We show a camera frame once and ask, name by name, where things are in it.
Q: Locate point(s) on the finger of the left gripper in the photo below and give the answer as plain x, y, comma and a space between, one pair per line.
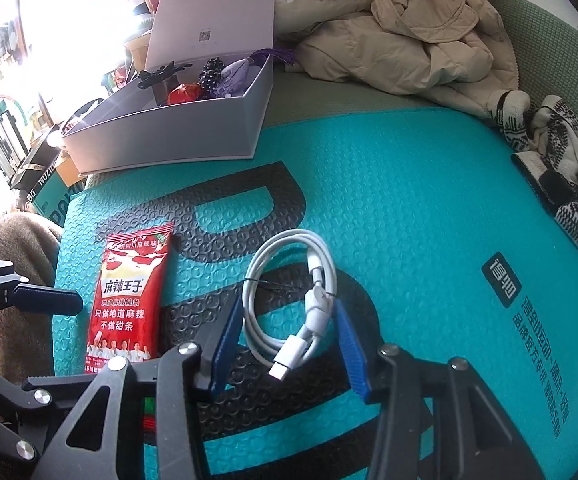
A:
17, 291
58, 391

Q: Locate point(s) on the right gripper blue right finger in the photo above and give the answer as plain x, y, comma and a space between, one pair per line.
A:
359, 340

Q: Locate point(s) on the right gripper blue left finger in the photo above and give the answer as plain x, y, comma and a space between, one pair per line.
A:
221, 345

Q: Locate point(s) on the large red snack packet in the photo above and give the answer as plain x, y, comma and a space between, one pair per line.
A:
124, 318

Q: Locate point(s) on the small red candy packet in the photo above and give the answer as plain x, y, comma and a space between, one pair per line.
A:
184, 93

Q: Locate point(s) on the purple drawstring pouch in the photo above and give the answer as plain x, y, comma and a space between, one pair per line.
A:
236, 77

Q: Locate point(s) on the polka dot black scrunchie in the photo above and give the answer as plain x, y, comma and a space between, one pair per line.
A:
210, 76

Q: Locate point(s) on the teal bubble mailer mat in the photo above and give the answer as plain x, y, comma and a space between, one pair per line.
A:
435, 235

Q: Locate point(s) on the black white knit scarf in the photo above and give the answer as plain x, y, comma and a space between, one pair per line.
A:
545, 150

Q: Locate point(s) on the white open gift box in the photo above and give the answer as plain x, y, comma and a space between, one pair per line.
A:
136, 128

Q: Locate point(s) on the beige puffer jacket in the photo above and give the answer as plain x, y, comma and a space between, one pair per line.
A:
452, 52

